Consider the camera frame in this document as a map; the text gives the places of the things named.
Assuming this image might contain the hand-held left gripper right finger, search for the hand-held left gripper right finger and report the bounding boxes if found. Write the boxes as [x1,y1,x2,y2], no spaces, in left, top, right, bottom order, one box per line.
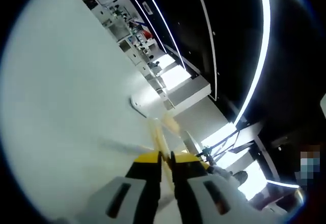
[169,151,258,224]

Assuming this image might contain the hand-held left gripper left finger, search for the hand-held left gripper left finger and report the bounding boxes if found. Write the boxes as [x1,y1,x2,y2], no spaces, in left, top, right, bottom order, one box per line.
[54,151,163,224]

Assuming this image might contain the clear yellow-rimmed plastic container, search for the clear yellow-rimmed plastic container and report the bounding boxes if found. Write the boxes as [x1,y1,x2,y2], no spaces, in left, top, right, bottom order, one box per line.
[147,111,189,191]

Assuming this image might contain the white power strip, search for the white power strip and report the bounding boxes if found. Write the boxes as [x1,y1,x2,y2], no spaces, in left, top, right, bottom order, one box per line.
[128,95,149,119]

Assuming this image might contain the white square pillar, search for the white square pillar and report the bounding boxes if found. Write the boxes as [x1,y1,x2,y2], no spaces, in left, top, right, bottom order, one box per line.
[167,68,212,109]

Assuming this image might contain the curved ceiling light strip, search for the curved ceiling light strip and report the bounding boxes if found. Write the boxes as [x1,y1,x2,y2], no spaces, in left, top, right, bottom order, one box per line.
[233,0,271,128]

